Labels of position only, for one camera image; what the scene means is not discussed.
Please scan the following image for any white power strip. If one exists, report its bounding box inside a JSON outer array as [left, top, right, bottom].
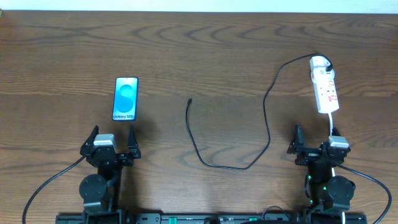
[[311, 67, 339, 114]]

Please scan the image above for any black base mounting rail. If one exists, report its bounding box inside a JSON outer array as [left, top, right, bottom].
[[55, 212, 368, 224]]

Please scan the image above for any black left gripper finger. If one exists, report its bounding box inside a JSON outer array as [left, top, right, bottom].
[[82, 126, 99, 149], [127, 125, 139, 153]]

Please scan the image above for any blue Galaxy smartphone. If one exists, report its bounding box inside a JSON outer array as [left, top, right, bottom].
[[112, 77, 139, 121]]

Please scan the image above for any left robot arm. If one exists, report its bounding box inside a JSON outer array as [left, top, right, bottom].
[[79, 126, 141, 223]]

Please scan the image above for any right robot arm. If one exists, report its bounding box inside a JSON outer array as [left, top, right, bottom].
[[287, 125, 356, 223]]

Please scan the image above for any black USB charging cable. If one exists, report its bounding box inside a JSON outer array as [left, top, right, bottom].
[[185, 52, 333, 171]]

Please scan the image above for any white USB charger plug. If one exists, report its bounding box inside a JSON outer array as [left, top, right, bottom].
[[310, 55, 333, 71]]

